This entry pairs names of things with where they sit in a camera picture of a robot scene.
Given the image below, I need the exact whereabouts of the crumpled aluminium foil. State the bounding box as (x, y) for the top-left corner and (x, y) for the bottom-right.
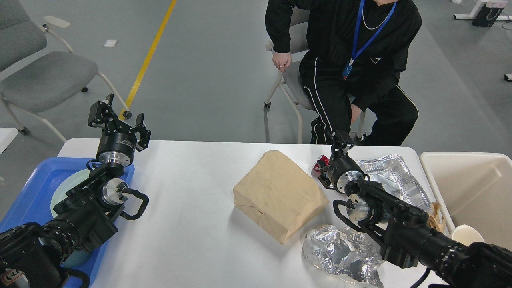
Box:
(302, 224), (384, 288)

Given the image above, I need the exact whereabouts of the beige plastic bin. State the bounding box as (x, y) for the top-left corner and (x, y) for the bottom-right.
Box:
(420, 152), (512, 250)

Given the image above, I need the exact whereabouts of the red snack wrapper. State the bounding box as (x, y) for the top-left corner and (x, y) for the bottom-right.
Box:
(312, 154), (330, 176)

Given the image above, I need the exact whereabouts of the black box on floor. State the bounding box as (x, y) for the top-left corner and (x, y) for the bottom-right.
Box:
(472, 2), (504, 28)

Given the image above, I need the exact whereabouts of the crumpled brown paper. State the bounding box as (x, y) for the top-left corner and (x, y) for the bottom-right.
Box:
(427, 202), (446, 233)

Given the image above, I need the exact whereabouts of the blue lanyard badge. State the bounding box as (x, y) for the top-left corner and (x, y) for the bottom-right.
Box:
(342, 0), (397, 80)

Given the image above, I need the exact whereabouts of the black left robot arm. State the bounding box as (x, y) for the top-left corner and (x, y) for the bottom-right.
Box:
(0, 94), (151, 288)

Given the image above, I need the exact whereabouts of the brown paper bag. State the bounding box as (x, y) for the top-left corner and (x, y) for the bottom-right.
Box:
(233, 150), (328, 244)

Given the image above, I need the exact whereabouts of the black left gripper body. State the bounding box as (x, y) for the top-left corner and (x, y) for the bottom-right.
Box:
(96, 122), (137, 166)

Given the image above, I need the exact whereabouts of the white chair under person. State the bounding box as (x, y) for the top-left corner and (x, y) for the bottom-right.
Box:
(265, 0), (371, 144)

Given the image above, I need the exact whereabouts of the white paper scrap on floor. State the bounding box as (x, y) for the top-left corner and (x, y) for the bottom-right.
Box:
(104, 39), (119, 48)

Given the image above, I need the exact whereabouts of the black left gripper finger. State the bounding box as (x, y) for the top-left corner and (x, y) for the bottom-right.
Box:
(130, 113), (151, 152)
(88, 94), (120, 130)

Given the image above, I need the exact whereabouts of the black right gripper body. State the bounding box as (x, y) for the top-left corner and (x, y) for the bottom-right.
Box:
(319, 156), (365, 194)

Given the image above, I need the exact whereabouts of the aluminium foil tray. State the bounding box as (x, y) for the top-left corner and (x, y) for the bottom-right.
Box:
(356, 154), (432, 212)

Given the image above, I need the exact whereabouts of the grey office chair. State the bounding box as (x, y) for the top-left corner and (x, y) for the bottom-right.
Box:
(0, 0), (121, 142)

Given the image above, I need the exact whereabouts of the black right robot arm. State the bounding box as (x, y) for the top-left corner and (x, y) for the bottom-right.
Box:
(318, 131), (512, 288)

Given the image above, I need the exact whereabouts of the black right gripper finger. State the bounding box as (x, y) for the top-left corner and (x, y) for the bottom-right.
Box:
(331, 131), (355, 157)

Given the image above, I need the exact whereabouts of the seated person in black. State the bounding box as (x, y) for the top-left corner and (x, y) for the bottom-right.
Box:
(265, 0), (421, 146)

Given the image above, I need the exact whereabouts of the teal mug yellow inside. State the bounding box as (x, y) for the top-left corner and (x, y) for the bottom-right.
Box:
(60, 247), (92, 268)

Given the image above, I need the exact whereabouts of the white paper cup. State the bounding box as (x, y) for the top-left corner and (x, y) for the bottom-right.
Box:
(450, 224), (485, 246)

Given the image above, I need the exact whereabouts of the green plate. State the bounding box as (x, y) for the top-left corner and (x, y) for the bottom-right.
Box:
(50, 168), (90, 218)

